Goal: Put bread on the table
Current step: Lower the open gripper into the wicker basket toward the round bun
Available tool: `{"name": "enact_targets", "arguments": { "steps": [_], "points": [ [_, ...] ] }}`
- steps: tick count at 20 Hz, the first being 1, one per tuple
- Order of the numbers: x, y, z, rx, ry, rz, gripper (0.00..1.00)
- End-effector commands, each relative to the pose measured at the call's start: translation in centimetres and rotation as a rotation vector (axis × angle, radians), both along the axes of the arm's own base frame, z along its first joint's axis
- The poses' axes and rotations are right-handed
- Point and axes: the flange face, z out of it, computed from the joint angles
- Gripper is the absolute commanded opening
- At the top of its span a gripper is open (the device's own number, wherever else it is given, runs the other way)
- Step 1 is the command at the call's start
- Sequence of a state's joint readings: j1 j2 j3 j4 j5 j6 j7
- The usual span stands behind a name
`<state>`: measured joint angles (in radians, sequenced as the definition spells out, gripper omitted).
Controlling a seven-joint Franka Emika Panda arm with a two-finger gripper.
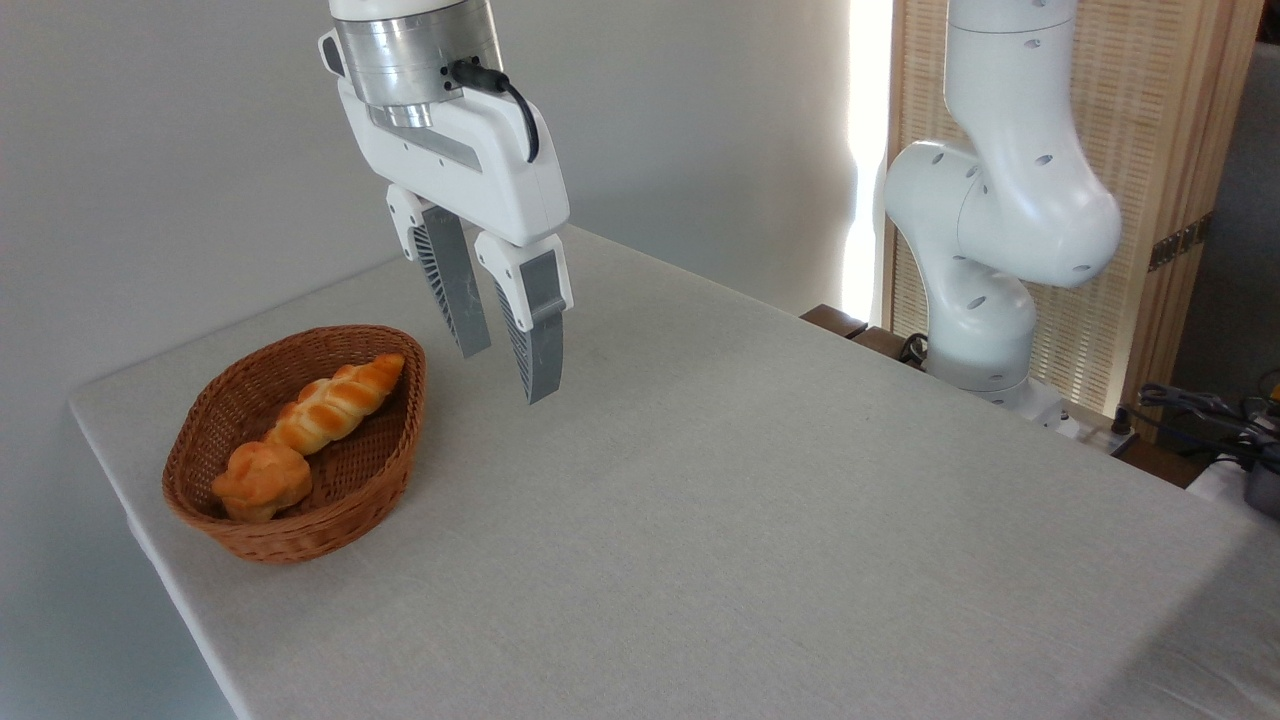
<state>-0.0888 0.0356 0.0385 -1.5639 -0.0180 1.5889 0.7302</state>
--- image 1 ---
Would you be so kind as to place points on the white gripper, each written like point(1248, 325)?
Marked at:
point(470, 170)

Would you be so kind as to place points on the small round bread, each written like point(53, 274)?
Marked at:
point(260, 480)

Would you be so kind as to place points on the long braided bread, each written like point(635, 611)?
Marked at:
point(330, 405)

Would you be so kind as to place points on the brown wicker basket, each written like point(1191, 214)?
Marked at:
point(340, 520)

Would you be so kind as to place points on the dark brown wooden furniture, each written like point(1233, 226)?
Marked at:
point(830, 320)

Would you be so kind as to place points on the white power strip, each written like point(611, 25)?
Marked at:
point(1090, 432)

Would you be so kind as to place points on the wooden folding screen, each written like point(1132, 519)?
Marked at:
point(1150, 120)

